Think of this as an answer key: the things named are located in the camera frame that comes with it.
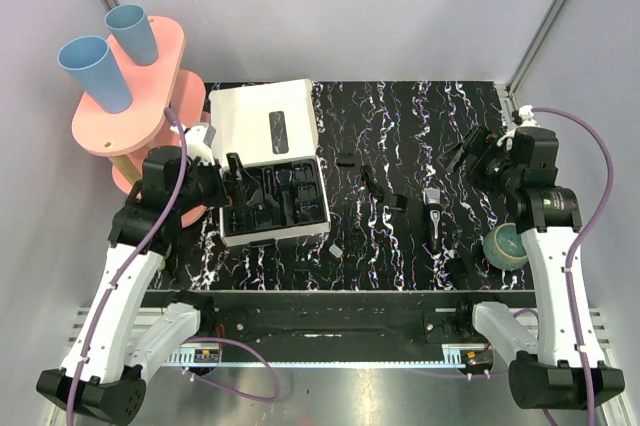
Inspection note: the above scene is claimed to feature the small black comb guard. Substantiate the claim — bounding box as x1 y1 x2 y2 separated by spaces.
336 158 355 168

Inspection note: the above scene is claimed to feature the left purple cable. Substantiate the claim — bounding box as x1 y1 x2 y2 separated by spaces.
64 105 190 426

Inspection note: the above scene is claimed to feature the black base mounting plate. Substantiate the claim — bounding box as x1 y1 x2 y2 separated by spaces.
143 291 535 362

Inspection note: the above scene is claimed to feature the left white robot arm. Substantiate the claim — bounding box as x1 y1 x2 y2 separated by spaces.
36 140 229 425

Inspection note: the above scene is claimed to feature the far blue plastic cup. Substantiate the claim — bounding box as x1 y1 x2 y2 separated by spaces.
104 4 159 66

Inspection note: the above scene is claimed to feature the small white oil bottle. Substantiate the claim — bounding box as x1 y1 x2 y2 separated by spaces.
329 244 343 258

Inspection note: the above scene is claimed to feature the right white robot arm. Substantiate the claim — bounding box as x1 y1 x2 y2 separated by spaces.
439 125 625 414

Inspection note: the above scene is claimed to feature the pink tiered wooden shelf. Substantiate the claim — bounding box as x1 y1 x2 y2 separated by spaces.
71 15 207 230

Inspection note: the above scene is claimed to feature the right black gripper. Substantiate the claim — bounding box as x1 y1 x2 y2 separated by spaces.
436 123 522 199

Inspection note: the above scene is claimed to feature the green ceramic bowl cup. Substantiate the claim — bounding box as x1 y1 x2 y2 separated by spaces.
482 223 528 271

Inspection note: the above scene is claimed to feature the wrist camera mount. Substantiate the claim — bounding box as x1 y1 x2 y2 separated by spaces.
497 105 540 147
170 122 216 166

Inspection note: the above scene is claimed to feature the near blue plastic cup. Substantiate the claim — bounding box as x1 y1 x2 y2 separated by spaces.
58 36 133 114

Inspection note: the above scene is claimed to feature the blue plastic cup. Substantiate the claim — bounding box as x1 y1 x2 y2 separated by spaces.
104 4 159 66
58 36 133 114

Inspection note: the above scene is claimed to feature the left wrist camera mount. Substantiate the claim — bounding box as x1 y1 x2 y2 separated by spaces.
170 122 216 166

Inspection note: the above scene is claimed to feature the white clipper kit box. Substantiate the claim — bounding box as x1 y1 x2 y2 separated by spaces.
209 79 331 248

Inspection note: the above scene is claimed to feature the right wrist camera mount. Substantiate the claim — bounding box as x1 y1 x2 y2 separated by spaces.
497 105 540 147

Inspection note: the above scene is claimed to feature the black comb attachment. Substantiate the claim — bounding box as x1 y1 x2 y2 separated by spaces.
445 257 468 282

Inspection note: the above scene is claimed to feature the black silver hair clipper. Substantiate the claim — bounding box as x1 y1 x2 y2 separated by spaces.
423 188 442 254

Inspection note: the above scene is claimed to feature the black power adapter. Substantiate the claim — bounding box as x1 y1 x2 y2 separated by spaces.
388 193 409 214

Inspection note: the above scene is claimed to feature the black coiled charging cable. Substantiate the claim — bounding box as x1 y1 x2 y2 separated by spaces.
360 165 389 203

